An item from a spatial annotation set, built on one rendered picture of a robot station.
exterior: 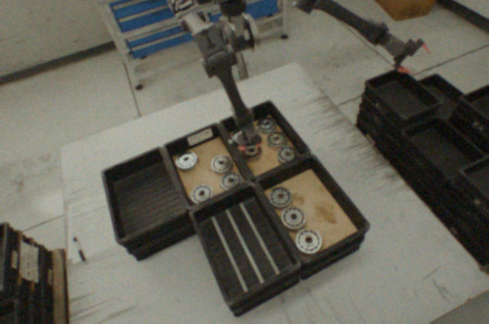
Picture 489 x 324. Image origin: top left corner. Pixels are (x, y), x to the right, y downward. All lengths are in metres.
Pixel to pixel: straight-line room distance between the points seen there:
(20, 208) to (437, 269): 2.82
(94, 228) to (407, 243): 1.44
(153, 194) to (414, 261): 1.17
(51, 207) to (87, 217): 1.15
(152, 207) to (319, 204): 0.74
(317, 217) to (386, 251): 0.33
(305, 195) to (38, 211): 2.17
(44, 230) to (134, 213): 1.40
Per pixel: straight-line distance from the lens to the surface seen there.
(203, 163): 1.61
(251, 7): 3.43
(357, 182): 1.69
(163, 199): 1.56
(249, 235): 1.40
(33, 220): 2.99
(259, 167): 1.55
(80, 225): 1.84
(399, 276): 1.54
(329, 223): 1.42
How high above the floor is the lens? 2.11
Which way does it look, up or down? 51 degrees down
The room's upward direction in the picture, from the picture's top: 9 degrees counter-clockwise
